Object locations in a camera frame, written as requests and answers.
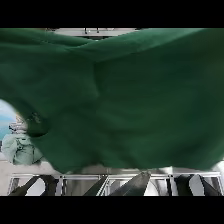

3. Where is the silver frame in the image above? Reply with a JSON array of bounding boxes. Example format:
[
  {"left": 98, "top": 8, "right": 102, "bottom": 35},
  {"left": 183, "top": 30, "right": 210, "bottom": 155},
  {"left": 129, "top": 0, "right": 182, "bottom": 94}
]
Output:
[{"left": 6, "top": 170, "right": 224, "bottom": 197}]

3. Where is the pale green garment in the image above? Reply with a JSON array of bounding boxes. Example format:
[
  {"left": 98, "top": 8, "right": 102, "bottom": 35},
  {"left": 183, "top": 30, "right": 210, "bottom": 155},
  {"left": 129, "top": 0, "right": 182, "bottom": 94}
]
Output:
[{"left": 1, "top": 132, "right": 45, "bottom": 166}]

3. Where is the dark green T-shirt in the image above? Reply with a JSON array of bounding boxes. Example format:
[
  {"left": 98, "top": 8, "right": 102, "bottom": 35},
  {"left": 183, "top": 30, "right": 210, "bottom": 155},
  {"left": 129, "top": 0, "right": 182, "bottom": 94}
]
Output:
[{"left": 0, "top": 27, "right": 224, "bottom": 175}]

